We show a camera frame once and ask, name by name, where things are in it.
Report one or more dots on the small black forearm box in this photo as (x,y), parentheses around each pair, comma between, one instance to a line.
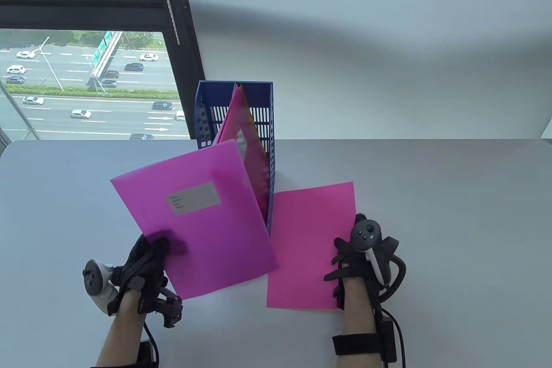
(146,353)

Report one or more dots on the person's left forearm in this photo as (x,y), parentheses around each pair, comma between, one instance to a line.
(120,333)

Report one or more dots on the black forearm battery box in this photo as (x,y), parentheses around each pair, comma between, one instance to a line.
(388,338)

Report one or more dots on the grey diagonal window bar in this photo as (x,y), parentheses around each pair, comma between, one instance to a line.
(17,109)

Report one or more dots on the grey white hand controller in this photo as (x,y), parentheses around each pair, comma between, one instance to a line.
(366,234)
(92,281)

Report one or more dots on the blue plastic file holder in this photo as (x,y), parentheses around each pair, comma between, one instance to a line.
(254,96)

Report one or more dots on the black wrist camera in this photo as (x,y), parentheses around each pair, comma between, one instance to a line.
(172,307)

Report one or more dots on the person's right forearm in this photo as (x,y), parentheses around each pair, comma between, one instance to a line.
(360,316)

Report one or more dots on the person's right hand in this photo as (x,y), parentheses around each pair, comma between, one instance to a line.
(349,264)

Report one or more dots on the pink L-shaped folder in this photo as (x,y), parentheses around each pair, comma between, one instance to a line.
(235,122)
(207,247)

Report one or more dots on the pink cardstock sheet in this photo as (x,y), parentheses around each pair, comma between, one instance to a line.
(302,247)

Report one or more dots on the person's left hand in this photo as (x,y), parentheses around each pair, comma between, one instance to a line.
(146,264)

